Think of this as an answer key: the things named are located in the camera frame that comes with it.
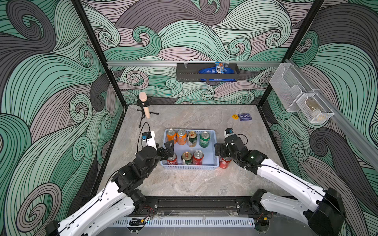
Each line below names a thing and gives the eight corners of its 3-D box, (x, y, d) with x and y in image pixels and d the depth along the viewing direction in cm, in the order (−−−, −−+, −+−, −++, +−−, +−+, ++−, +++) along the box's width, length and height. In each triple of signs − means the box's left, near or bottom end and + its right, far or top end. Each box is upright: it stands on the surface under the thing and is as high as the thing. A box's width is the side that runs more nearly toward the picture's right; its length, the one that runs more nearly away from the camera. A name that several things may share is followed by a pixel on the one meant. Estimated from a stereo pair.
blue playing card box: (240, 120, 113) (241, 118, 111) (237, 115, 117) (238, 113, 115) (250, 120, 113) (252, 118, 111) (248, 114, 117) (249, 112, 115)
